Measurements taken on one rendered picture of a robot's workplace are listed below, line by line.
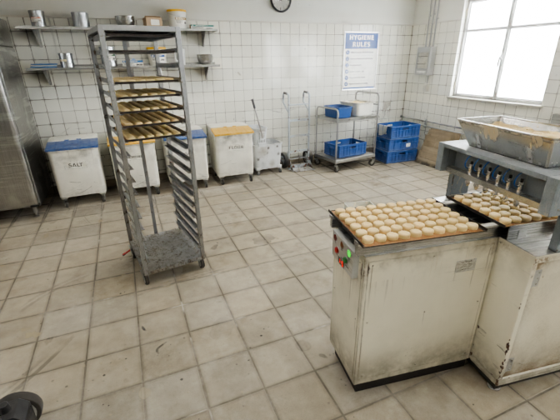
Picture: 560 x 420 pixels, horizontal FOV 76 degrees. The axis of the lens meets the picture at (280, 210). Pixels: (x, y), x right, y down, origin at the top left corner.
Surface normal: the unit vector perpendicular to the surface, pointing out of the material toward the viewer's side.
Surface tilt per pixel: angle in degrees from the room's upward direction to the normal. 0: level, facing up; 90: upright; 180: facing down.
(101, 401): 0
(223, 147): 91
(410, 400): 0
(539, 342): 90
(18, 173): 90
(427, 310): 90
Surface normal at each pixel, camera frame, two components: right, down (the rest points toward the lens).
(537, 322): 0.25, 0.37
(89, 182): 0.45, 0.39
